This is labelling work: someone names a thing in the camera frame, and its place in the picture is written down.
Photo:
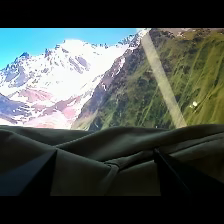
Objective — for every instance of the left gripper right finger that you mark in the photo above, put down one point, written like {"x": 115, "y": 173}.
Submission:
{"x": 186, "y": 178}

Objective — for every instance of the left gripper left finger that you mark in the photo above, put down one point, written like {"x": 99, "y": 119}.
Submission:
{"x": 33, "y": 176}

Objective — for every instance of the dark green shirt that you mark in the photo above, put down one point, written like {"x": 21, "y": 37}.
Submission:
{"x": 113, "y": 156}

